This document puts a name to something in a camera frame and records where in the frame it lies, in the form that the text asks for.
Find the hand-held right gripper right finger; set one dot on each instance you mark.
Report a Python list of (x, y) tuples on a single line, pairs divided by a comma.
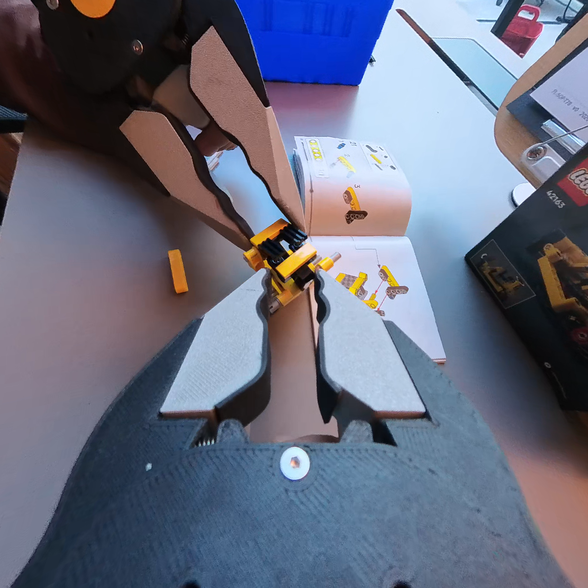
[(367, 363)]

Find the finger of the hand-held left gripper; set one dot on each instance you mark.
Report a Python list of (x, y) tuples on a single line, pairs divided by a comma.
[(248, 119), (174, 170)]

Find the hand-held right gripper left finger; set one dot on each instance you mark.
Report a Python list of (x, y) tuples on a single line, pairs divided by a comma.
[(216, 363)]

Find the yellow black lego model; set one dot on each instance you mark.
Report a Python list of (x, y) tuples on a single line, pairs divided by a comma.
[(289, 266)]

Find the person's left forearm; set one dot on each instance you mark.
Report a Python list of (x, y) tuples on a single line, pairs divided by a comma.
[(18, 55)]

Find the small yellow lego piece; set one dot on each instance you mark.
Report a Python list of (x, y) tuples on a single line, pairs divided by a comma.
[(178, 271)]

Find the lego instruction booklet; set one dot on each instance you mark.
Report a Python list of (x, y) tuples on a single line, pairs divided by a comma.
[(367, 202)]

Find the black lego set box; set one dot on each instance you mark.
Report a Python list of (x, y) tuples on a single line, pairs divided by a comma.
[(542, 285)]

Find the person's left hand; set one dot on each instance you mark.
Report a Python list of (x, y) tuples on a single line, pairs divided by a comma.
[(216, 140)]

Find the blue plastic bin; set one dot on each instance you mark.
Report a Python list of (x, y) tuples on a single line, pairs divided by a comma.
[(312, 41)]

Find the dark glossy panel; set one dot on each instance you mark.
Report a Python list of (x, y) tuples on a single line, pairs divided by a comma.
[(477, 69)]

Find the round wooden table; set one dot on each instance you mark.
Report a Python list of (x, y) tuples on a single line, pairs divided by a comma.
[(505, 124)]

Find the white metal clamp base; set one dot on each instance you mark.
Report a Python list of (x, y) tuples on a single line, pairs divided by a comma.
[(535, 165)]

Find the red plastic basket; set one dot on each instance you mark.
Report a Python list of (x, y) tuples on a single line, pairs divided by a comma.
[(523, 32)]

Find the black framed white paper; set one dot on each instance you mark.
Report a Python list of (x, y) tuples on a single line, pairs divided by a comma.
[(565, 92)]

